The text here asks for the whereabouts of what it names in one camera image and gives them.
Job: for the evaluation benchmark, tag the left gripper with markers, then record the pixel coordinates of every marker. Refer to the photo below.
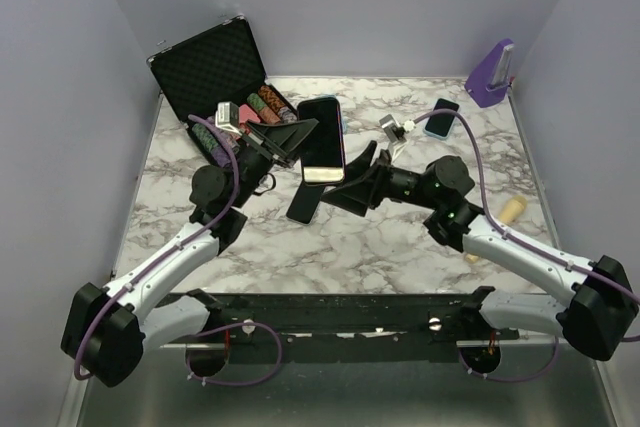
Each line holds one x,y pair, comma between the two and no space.
287,137

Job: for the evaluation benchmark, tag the black cased phone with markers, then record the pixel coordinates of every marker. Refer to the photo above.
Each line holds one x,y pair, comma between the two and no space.
323,161

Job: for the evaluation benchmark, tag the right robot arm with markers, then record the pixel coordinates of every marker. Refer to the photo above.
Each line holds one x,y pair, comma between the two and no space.
588,303

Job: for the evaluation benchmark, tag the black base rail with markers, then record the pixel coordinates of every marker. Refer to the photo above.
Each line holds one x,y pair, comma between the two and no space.
333,328

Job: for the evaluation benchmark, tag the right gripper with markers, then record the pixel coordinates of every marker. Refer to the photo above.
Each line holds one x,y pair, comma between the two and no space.
356,198

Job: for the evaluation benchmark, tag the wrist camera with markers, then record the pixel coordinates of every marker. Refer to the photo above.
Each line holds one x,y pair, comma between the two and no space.
227,118
396,134

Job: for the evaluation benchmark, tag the purple metronome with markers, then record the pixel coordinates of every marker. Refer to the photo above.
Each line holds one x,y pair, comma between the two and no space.
488,83

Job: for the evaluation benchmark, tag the light blue phone case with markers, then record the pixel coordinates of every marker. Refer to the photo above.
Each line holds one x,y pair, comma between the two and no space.
342,119

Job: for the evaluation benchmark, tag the black poker chip case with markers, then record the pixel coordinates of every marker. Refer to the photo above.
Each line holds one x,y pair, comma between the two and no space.
220,64

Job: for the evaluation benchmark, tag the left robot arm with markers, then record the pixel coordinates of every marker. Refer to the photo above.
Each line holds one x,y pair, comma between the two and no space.
109,328

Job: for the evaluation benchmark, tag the pink card box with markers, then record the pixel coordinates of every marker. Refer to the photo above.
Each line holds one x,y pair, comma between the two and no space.
247,114

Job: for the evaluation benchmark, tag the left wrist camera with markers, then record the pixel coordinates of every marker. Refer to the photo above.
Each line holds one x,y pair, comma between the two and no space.
227,118

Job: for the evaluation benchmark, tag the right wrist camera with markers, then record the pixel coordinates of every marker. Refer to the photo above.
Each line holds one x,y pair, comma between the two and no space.
396,134

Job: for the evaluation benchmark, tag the wooden cylinder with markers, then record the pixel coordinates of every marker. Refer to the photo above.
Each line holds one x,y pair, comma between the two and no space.
514,208

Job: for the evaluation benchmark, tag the phone from blue case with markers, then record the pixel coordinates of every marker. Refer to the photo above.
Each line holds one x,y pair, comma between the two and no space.
305,203

